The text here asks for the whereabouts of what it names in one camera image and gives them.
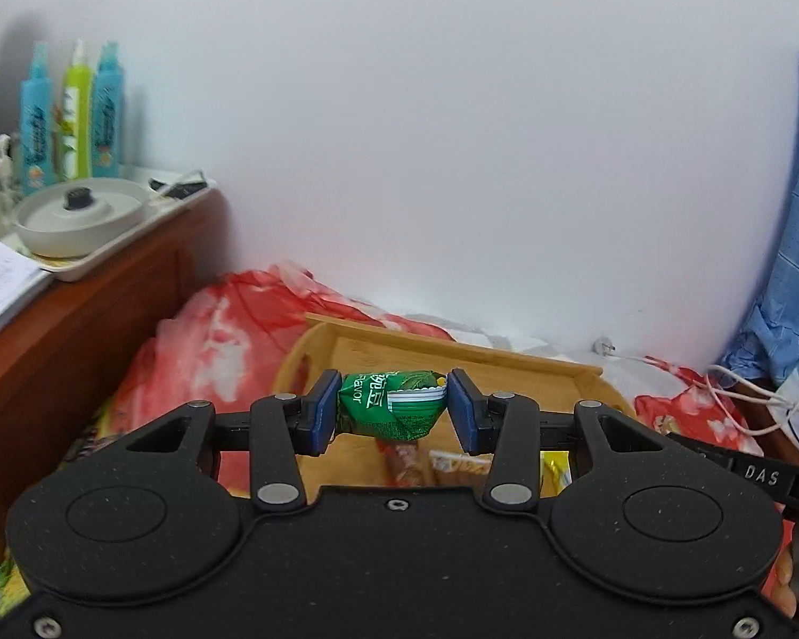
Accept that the teal spray bottle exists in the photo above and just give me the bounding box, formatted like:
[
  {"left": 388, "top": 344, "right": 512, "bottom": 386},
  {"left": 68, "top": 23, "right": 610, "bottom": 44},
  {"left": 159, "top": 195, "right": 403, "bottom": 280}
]
[
  {"left": 92, "top": 42, "right": 123, "bottom": 179},
  {"left": 19, "top": 42, "right": 64, "bottom": 197}
]

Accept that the white pump bottle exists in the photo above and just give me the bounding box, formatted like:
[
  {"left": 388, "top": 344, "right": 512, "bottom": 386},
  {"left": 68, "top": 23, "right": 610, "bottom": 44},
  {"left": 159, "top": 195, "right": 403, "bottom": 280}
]
[{"left": 0, "top": 135, "right": 15, "bottom": 214}]

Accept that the pink red wafer packet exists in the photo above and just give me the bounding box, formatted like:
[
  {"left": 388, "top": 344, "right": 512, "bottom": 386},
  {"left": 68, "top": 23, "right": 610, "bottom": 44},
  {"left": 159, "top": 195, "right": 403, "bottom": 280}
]
[{"left": 378, "top": 443, "right": 435, "bottom": 488}]

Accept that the blue plaid cloth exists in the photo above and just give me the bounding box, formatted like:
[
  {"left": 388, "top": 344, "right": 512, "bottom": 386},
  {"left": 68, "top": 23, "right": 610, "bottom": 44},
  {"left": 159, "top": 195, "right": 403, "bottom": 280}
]
[{"left": 719, "top": 45, "right": 799, "bottom": 404}]

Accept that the green snack packet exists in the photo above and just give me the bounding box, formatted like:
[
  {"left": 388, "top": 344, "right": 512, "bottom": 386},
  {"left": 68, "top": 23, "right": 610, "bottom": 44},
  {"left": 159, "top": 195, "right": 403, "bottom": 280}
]
[{"left": 336, "top": 369, "right": 450, "bottom": 444}]

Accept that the grey round pot lid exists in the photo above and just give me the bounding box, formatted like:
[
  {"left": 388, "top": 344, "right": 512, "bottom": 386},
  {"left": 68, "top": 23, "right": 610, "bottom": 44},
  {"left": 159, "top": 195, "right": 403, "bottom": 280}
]
[{"left": 13, "top": 178, "right": 151, "bottom": 259}]

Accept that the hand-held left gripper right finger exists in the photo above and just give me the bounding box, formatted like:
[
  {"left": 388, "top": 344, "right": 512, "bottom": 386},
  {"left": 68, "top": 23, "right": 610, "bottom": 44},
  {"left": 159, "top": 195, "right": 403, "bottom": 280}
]
[{"left": 447, "top": 369, "right": 675, "bottom": 515}]

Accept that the green spray bottle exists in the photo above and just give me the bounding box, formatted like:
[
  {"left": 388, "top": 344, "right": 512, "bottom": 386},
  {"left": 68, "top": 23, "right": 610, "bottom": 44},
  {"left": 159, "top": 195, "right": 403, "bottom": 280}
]
[{"left": 53, "top": 38, "right": 94, "bottom": 182}]

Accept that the wooden tray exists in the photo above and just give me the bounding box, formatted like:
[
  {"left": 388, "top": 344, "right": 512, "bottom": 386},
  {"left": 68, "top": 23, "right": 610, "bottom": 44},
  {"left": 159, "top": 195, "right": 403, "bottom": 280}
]
[{"left": 270, "top": 313, "right": 637, "bottom": 503}]

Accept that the red floral blanket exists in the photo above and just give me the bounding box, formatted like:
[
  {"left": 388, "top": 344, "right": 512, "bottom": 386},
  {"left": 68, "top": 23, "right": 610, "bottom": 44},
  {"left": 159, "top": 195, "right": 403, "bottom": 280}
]
[{"left": 0, "top": 263, "right": 773, "bottom": 613}]

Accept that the wooden bedside cabinet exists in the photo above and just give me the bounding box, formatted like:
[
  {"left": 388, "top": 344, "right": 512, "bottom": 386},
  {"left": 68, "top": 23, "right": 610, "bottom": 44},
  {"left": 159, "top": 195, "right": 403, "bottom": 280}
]
[{"left": 0, "top": 186, "right": 231, "bottom": 563}]

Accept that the person's right hand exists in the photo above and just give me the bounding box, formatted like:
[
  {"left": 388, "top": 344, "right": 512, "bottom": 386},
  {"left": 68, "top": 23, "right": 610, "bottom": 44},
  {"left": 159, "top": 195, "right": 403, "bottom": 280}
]
[{"left": 774, "top": 536, "right": 796, "bottom": 619}]

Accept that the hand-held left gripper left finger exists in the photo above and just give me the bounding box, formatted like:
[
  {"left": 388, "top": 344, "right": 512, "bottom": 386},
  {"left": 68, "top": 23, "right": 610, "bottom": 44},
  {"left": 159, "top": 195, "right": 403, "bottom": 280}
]
[{"left": 123, "top": 369, "right": 343, "bottom": 515}]

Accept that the white cable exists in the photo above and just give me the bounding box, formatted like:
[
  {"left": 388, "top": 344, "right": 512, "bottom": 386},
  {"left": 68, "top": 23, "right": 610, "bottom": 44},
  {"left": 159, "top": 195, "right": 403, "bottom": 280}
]
[{"left": 706, "top": 356, "right": 799, "bottom": 422}]

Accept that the beige plastic tray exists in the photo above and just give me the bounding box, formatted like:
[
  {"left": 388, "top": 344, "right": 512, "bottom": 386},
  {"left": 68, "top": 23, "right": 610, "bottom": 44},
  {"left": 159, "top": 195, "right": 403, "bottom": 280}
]
[{"left": 30, "top": 173, "right": 217, "bottom": 282}]

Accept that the wooden bed frame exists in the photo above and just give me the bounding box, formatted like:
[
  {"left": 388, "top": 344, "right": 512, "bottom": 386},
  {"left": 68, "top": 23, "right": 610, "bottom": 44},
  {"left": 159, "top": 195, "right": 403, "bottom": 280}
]
[{"left": 725, "top": 392, "right": 799, "bottom": 457}]

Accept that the stack of papers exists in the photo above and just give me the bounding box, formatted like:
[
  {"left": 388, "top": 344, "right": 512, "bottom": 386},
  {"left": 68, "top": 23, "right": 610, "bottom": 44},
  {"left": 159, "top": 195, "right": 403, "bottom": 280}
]
[{"left": 0, "top": 226, "right": 54, "bottom": 340}]

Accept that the yellow snack packet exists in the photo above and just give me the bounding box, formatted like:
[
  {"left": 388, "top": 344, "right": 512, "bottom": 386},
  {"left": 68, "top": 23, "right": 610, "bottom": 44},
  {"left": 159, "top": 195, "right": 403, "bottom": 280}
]
[{"left": 539, "top": 451, "right": 575, "bottom": 502}]

